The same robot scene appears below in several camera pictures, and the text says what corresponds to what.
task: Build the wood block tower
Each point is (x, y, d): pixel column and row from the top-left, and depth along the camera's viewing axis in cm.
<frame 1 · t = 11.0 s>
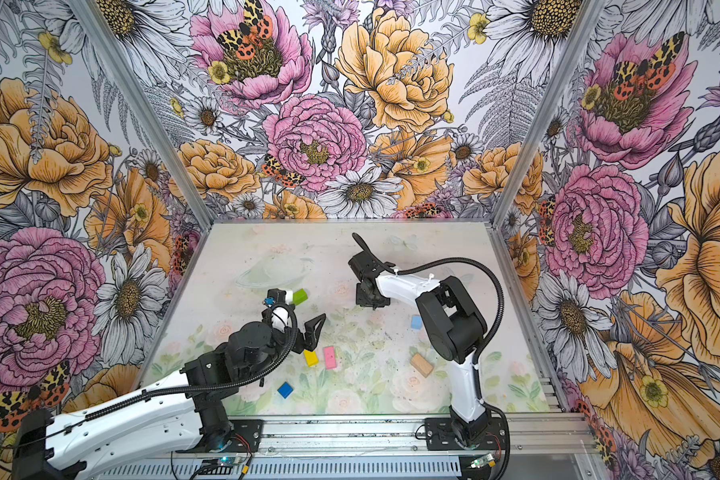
left hand: (307, 319, 75), fingers open
right hand: (370, 307, 97), fingers open
pink rectangular wood block: (329, 357, 89), on the table
natural wood rectangular block: (422, 365, 85), point 3 cm above the table

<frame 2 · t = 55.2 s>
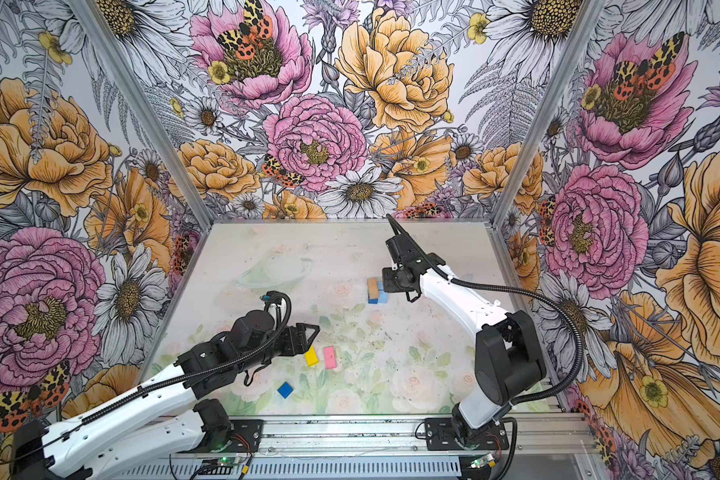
left hand: (305, 338, 76), fingers open
right hand: (392, 290, 88), fingers open
natural wood rectangular block: (372, 288, 99), point 6 cm above the table
the other named things where they were.

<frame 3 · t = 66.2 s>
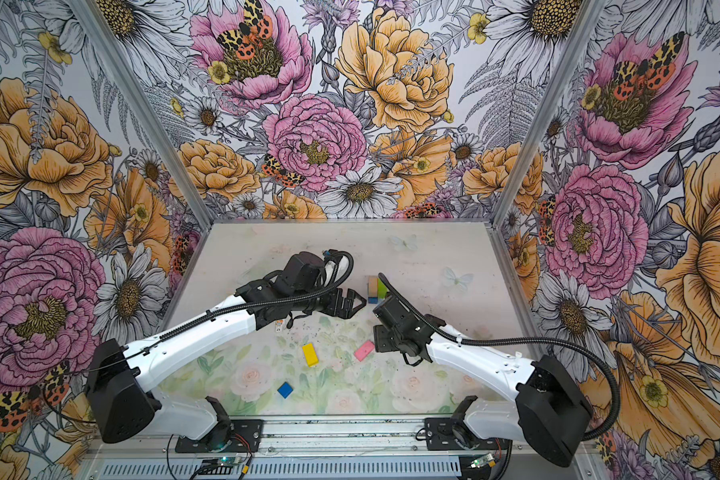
left hand: (347, 306, 76), fingers open
right hand: (386, 347, 83), fingers open
pink rectangular wood block: (365, 349, 90), on the table
green rectangular wood block: (382, 289, 99), point 5 cm above the table
the other named things where they were.

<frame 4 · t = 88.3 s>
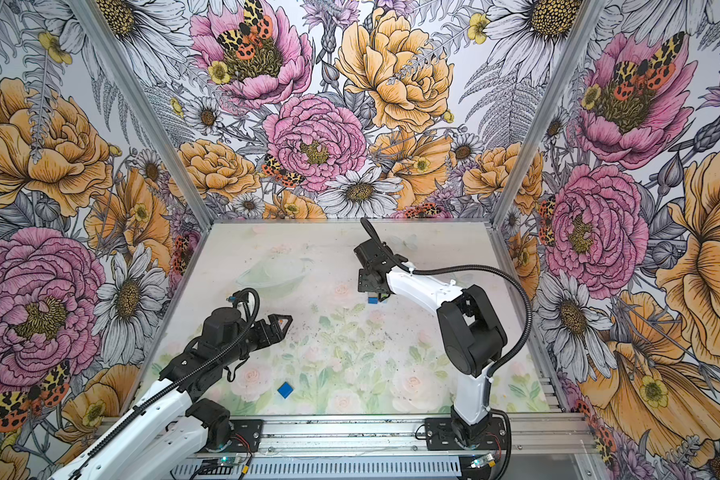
left hand: (279, 331, 80), fingers open
right hand: (376, 290, 93), fingers open
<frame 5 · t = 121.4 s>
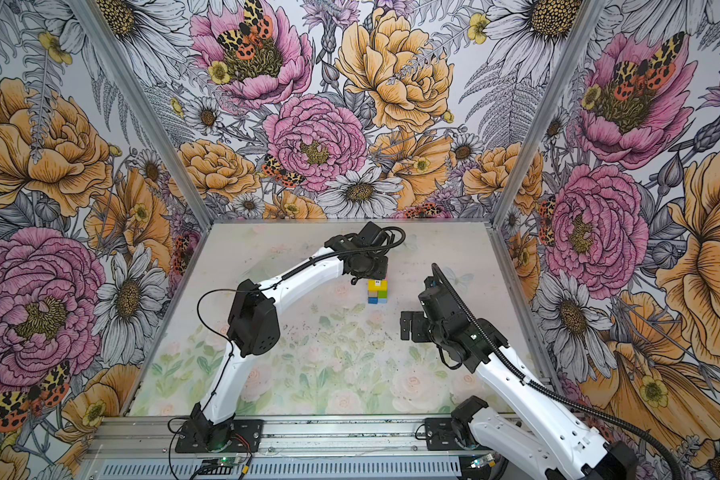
left hand: (377, 277, 92), fingers open
right hand: (419, 331, 76), fingers open
yellow rectangular wood block: (378, 285, 96), point 9 cm above the table
